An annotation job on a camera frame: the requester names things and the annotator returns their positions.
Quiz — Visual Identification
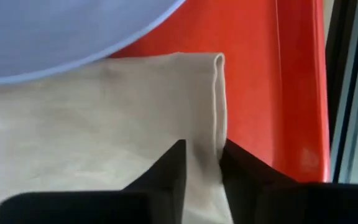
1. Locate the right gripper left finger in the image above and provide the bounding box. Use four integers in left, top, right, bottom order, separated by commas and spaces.
0, 139, 188, 224

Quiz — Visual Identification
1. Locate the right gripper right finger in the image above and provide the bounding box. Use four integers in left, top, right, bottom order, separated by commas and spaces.
219, 139, 358, 224

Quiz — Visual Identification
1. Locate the beige napkin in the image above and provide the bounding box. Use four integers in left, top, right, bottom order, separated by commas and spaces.
0, 52, 234, 224

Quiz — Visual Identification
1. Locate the lavender plastic plate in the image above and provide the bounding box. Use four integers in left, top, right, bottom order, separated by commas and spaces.
0, 0, 186, 87

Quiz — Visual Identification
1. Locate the red plastic tray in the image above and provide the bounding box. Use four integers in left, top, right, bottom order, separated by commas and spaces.
109, 0, 332, 184

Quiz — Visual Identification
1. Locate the black metal table frame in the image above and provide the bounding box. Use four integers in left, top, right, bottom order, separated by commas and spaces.
325, 0, 358, 184

